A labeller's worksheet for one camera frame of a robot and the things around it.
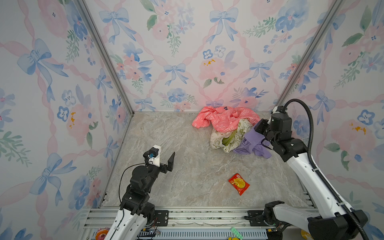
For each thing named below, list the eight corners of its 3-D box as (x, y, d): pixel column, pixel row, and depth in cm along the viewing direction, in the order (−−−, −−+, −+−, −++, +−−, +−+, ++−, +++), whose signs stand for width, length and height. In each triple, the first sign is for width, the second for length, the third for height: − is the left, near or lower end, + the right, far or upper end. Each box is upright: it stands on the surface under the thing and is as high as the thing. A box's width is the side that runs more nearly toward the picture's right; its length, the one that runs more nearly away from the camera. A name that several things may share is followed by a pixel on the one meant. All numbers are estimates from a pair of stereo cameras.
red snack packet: (240, 196, 83) (241, 195, 81) (227, 181, 88) (228, 180, 86) (249, 187, 86) (250, 186, 84) (236, 173, 91) (236, 172, 89)
